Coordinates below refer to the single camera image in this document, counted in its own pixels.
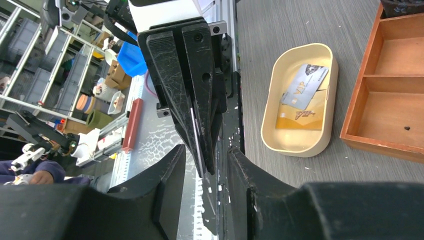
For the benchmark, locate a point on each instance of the black rolled belt large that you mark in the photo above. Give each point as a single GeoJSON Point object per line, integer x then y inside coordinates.
{"type": "Point", "coordinates": [398, 8]}

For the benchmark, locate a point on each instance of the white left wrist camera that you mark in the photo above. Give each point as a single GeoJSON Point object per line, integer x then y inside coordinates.
{"type": "Point", "coordinates": [150, 13]}

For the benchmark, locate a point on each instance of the thin grey credit card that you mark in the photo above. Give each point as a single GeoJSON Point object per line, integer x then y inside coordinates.
{"type": "Point", "coordinates": [197, 144]}

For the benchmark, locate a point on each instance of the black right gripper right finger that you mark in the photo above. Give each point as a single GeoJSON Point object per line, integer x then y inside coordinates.
{"type": "Point", "coordinates": [263, 207]}

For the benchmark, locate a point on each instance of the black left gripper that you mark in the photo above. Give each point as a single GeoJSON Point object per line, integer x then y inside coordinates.
{"type": "Point", "coordinates": [190, 61]}

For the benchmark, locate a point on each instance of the metal storage shelf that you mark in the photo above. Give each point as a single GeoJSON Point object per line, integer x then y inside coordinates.
{"type": "Point", "coordinates": [50, 55]}

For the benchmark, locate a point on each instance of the orange wooden compartment tray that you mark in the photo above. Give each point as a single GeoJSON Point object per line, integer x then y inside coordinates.
{"type": "Point", "coordinates": [386, 110]}

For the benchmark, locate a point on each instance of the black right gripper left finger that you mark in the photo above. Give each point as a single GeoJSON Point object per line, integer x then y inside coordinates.
{"type": "Point", "coordinates": [148, 204]}

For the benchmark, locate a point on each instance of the red bar on bench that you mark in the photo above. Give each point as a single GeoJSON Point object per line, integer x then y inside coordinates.
{"type": "Point", "coordinates": [130, 137]}

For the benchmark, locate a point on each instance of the silver VIP credit card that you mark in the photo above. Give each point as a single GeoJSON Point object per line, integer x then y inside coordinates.
{"type": "Point", "coordinates": [304, 85]}

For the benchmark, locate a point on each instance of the cream oval plastic tray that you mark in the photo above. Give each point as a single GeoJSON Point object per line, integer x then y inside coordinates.
{"type": "Point", "coordinates": [300, 143]}

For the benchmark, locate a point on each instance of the gold VIP credit card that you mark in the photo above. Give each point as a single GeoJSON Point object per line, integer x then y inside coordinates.
{"type": "Point", "coordinates": [287, 117]}

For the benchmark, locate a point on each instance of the blue plastic bin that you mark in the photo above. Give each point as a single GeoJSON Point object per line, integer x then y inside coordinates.
{"type": "Point", "coordinates": [131, 59]}

